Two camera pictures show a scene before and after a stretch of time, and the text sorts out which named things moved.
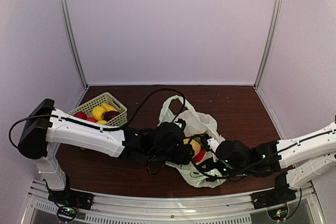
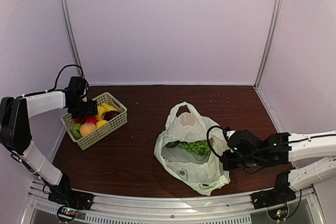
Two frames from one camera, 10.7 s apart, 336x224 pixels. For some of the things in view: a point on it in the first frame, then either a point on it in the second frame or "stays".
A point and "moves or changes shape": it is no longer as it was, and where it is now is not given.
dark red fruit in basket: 108,115 stays
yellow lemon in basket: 102,122 stays
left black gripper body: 182,158 → 82,109
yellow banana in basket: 108,107 stays
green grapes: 198,139 → 201,147
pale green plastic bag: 201,132 moves or changes shape
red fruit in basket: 92,119 stays
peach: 195,145 moves or changes shape
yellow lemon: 97,113 stays
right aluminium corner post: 274,28 stays
